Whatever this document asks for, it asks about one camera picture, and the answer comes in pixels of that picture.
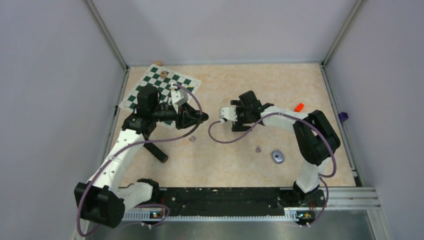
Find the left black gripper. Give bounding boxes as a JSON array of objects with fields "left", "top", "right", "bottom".
[{"left": 151, "top": 101, "right": 203, "bottom": 130}]

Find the black earbud charging case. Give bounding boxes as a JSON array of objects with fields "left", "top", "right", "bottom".
[{"left": 201, "top": 112, "right": 209, "bottom": 122}]

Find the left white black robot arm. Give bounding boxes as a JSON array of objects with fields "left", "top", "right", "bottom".
[{"left": 74, "top": 83, "right": 209, "bottom": 228}]

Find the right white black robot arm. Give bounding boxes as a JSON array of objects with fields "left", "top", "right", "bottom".
[{"left": 219, "top": 90, "right": 341, "bottom": 206}]

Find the grey purple charging case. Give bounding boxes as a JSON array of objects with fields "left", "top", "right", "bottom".
[{"left": 271, "top": 149, "right": 285, "bottom": 164}]

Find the red block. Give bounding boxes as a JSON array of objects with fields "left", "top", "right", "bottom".
[{"left": 294, "top": 102, "right": 305, "bottom": 113}]

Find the black cuboid bar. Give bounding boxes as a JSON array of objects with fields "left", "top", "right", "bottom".
[{"left": 143, "top": 142, "right": 169, "bottom": 163}]

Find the wooden chess piece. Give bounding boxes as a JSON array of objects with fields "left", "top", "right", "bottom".
[{"left": 160, "top": 71, "right": 168, "bottom": 79}]

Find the green white chessboard mat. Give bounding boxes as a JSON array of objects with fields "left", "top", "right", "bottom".
[{"left": 119, "top": 64, "right": 202, "bottom": 113}]

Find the purple object at edge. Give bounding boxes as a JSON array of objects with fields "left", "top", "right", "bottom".
[{"left": 338, "top": 112, "right": 349, "bottom": 123}]

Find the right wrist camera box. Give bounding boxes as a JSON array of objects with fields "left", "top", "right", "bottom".
[{"left": 219, "top": 106, "right": 238, "bottom": 122}]

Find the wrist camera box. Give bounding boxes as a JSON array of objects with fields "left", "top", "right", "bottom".
[
  {"left": 171, "top": 88, "right": 189, "bottom": 107},
  {"left": 219, "top": 106, "right": 238, "bottom": 122}
]

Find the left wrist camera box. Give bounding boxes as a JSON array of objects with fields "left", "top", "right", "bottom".
[{"left": 171, "top": 88, "right": 189, "bottom": 107}]

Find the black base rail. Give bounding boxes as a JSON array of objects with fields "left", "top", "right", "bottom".
[{"left": 129, "top": 186, "right": 327, "bottom": 218}]

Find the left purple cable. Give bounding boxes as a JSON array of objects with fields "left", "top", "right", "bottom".
[{"left": 76, "top": 83, "right": 204, "bottom": 238}]

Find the purple cable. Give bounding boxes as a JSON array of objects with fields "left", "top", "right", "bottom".
[
  {"left": 76, "top": 83, "right": 204, "bottom": 238},
  {"left": 207, "top": 112, "right": 338, "bottom": 227}
]

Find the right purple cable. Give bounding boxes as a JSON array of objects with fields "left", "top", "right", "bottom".
[{"left": 207, "top": 112, "right": 338, "bottom": 227}]

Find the white perforated cable duct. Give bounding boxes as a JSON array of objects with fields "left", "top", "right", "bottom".
[{"left": 121, "top": 209, "right": 299, "bottom": 223}]

